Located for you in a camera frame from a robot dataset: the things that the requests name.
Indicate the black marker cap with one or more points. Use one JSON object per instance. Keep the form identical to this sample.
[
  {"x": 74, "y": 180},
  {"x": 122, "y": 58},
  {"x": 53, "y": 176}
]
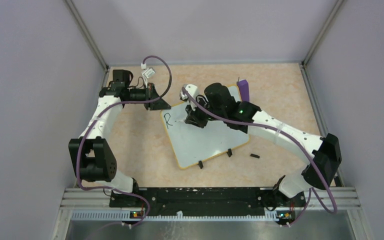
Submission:
[{"x": 254, "y": 155}]

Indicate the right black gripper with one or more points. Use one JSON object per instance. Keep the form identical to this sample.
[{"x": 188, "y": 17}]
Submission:
[{"x": 191, "y": 113}]

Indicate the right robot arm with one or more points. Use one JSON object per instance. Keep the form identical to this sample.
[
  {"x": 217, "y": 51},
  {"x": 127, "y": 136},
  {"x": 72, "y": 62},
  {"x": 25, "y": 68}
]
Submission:
[{"x": 321, "y": 154}]

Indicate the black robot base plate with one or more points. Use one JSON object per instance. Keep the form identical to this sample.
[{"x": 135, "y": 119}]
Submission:
[{"x": 207, "y": 201}]

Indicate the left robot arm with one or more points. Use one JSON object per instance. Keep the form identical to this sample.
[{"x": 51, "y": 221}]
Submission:
[{"x": 91, "y": 155}]

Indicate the yellow-framed whiteboard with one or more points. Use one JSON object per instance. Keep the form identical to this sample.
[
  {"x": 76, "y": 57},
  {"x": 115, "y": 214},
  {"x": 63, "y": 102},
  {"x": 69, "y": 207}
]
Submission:
[{"x": 193, "y": 145}]

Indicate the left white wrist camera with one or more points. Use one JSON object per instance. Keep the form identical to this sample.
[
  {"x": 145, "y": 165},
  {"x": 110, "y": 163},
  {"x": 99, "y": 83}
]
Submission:
[{"x": 147, "y": 72}]

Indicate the purple eraser holder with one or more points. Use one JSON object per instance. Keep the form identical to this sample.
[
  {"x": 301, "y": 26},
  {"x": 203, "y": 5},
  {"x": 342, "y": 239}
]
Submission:
[{"x": 244, "y": 90}]

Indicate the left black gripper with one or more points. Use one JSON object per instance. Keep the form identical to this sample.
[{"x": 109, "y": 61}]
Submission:
[{"x": 159, "y": 104}]

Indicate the white cable duct rail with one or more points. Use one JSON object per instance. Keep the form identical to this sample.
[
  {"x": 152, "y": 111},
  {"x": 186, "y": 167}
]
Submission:
[{"x": 127, "y": 216}]

